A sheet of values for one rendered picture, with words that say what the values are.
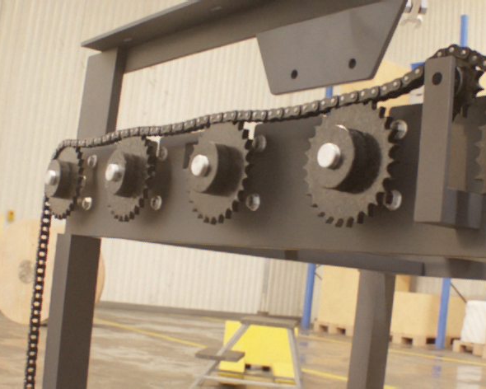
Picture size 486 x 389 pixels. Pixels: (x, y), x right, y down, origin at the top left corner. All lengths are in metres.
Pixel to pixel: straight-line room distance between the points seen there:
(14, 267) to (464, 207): 7.21
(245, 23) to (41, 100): 10.67
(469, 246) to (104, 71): 1.09
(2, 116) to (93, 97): 9.98
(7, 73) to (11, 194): 1.70
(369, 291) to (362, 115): 1.34
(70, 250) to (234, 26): 0.63
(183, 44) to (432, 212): 0.83
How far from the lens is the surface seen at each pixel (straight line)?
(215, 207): 1.30
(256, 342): 6.21
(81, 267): 1.82
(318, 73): 1.26
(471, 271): 2.17
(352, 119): 1.09
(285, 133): 1.27
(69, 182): 1.79
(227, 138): 1.30
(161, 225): 1.52
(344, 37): 1.24
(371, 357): 2.37
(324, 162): 1.06
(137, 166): 1.53
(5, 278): 8.08
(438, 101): 0.96
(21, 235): 7.98
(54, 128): 12.13
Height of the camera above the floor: 0.69
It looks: 6 degrees up
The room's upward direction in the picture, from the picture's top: 6 degrees clockwise
